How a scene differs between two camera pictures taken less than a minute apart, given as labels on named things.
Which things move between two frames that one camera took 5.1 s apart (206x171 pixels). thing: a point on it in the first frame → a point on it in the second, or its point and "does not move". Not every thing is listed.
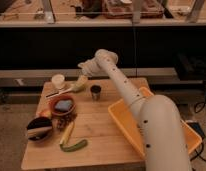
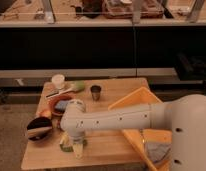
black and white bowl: [39, 128] does not move
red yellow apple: [44, 113] does not move
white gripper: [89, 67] → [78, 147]
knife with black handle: [57, 93] does not move
